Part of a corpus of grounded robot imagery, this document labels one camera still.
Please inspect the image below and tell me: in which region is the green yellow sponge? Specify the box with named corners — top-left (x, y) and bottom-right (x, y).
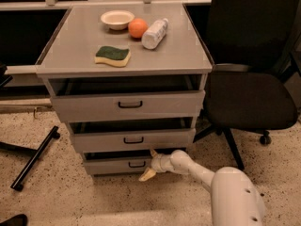
top-left (94, 46), bottom-right (131, 67)

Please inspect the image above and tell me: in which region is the black table leg base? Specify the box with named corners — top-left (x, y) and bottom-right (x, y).
top-left (0, 126), bottom-right (60, 191)

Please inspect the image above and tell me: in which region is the orange fruit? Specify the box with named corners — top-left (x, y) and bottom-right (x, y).
top-left (128, 18), bottom-right (148, 39)

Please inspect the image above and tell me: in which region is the grey drawer cabinet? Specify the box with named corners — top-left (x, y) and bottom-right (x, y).
top-left (38, 4), bottom-right (212, 175)

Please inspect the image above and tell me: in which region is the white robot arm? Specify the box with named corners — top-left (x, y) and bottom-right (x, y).
top-left (139, 150), bottom-right (265, 226)

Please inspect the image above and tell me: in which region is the black object bottom left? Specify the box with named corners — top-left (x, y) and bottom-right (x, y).
top-left (0, 214), bottom-right (28, 226)

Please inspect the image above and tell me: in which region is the black office chair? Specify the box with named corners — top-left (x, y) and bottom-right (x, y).
top-left (195, 0), bottom-right (300, 170)

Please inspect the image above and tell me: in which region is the grey middle drawer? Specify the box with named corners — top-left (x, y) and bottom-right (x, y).
top-left (70, 118), bottom-right (196, 153)

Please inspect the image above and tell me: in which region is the grey top drawer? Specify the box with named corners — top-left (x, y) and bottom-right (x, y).
top-left (49, 75), bottom-right (205, 122)

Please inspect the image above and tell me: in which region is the grey drawer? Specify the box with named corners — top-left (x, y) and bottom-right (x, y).
top-left (70, 118), bottom-right (196, 153)
top-left (49, 75), bottom-right (205, 122)
top-left (82, 147), bottom-right (190, 176)

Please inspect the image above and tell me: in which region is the cream bowl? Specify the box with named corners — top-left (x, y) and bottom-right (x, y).
top-left (101, 10), bottom-right (135, 31)

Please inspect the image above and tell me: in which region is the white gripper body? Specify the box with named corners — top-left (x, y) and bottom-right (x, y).
top-left (151, 153), bottom-right (173, 173)

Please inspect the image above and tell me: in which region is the white plastic bottle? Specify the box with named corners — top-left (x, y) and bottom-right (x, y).
top-left (141, 18), bottom-right (168, 50)

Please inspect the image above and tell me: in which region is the grey bottom drawer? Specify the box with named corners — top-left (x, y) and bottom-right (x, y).
top-left (82, 147), bottom-right (190, 176)

